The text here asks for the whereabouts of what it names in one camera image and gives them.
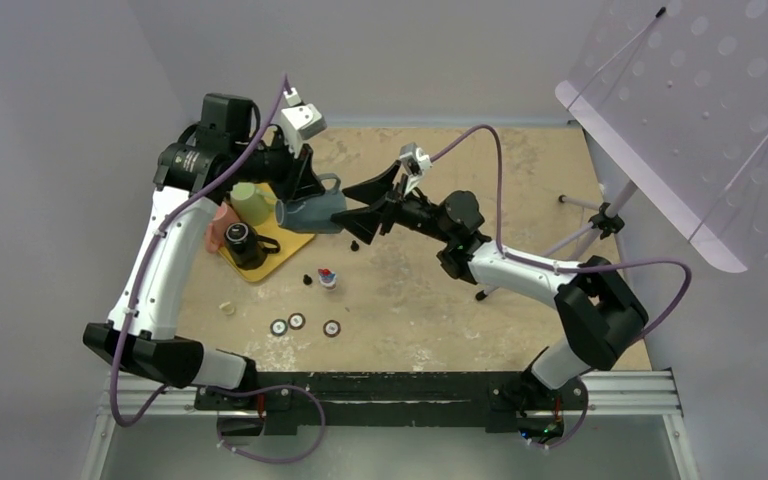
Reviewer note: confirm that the right round token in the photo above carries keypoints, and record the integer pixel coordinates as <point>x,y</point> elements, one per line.
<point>331,328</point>

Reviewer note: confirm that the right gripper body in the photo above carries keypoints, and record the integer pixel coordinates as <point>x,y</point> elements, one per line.
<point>409,212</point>

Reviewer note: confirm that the grey mug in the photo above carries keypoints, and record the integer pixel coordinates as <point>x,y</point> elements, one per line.
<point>313,215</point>

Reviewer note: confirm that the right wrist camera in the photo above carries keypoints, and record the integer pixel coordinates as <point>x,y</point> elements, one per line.
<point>416,163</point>

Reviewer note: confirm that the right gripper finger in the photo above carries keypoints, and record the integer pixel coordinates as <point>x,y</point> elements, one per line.
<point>371,190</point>
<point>362,223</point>

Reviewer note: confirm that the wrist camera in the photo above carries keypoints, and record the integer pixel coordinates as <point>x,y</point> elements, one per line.
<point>299,120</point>
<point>416,163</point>

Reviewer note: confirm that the light green mug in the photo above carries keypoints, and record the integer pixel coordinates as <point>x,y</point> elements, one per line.
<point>253,203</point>

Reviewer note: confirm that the translucent perforated panel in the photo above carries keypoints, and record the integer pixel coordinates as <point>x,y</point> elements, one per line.
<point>676,93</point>

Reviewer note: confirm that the yellow tray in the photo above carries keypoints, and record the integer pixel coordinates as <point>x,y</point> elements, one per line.
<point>291,243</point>

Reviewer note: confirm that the small cream cap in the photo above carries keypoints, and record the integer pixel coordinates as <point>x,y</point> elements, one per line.
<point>227,308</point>

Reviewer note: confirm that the pink mug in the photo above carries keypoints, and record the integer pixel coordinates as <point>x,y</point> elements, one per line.
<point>215,232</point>

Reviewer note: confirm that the black base bar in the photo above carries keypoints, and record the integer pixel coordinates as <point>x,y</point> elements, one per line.
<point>495,401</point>

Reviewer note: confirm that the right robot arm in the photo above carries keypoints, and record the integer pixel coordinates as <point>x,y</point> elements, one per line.
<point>600,315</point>

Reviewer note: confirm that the black mug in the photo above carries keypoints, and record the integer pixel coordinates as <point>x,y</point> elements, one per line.
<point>248,249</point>

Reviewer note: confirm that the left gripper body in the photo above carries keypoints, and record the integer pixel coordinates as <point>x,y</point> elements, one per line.
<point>275,165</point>

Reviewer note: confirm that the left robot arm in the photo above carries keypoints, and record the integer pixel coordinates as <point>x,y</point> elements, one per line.
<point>234,141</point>

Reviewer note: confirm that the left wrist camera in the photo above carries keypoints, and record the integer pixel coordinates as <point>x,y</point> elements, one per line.
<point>299,120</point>

